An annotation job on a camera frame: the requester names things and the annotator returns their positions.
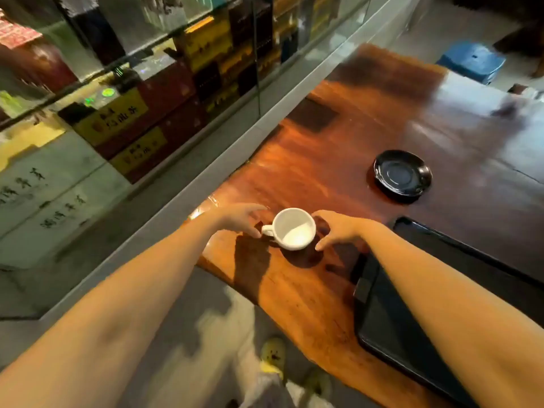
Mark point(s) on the person's left hand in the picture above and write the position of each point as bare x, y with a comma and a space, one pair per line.
236, 218

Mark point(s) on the person's right hand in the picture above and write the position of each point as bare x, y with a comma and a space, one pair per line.
344, 228

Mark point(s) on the person's left thumb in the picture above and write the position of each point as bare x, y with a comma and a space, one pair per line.
253, 230

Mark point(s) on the person's right thumb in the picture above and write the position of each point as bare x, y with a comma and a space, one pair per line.
326, 242

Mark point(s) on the white ceramic cup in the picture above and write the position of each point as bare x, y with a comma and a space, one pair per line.
293, 233

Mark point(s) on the person's left forearm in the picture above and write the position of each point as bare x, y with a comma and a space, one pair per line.
119, 301

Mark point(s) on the person's right forearm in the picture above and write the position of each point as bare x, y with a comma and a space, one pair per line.
446, 310

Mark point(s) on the glass display cabinet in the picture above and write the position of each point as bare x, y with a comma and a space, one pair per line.
238, 153

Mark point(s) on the black saucer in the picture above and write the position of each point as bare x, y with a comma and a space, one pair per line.
401, 173

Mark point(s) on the yellow shoe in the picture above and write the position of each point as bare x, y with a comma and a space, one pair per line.
273, 356
316, 383

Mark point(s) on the red box with yellow label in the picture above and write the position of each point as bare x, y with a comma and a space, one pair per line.
142, 150
112, 118

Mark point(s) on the light grey trousers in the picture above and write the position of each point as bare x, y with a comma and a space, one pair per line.
272, 395

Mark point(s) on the pale green calligraphy box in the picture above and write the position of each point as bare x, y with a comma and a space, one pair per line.
61, 214
29, 182

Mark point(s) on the blue plastic stool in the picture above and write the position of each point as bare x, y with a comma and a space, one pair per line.
471, 61

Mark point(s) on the tall black box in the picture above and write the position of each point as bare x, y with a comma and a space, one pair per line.
91, 27

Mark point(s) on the dark red patterned box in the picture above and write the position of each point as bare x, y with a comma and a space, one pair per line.
40, 59

